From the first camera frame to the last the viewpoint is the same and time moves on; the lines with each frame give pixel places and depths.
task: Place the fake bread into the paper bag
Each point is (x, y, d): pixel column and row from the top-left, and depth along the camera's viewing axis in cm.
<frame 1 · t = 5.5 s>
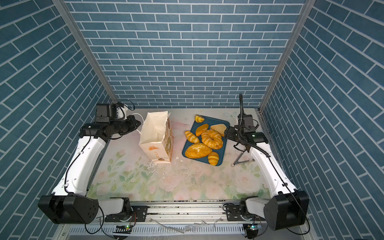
left hand: (141, 121, 75), fingers closed
right hand: (228, 130, 81), fingers open
dark teal tray: (210, 122, 113), point 2 cm above the table
small yellow bread piece: (199, 118, 110), point 6 cm above the table
orange oval bread: (201, 129, 104), point 6 cm above the table
striped long bread roll: (191, 137, 101), point 5 cm above the table
large twisted ring bread: (212, 139, 98), point 6 cm above the table
large seeded oval loaf: (197, 150, 93), point 6 cm above the table
small striped croissant: (213, 158, 91), point 5 cm above the table

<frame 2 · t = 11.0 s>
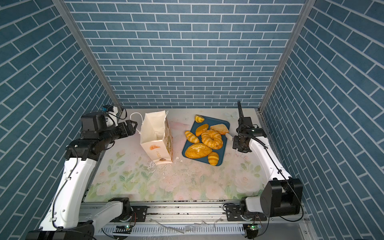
left hand: (130, 123, 70), fingers open
right hand: (238, 143, 83), fingers open
the named things where they were.

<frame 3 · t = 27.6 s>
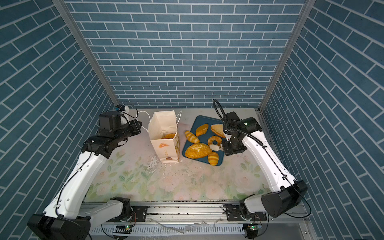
left hand: (142, 122, 73), fingers closed
right hand: (227, 149, 73), fingers open
small ring donut bread: (214, 138, 103), point 3 cm above the table
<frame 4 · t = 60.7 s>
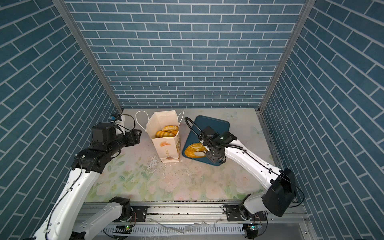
left hand: (135, 131, 71), fingers open
right hand: (213, 151, 79), fingers open
striped long bread roll: (164, 134, 88), point 16 cm above the table
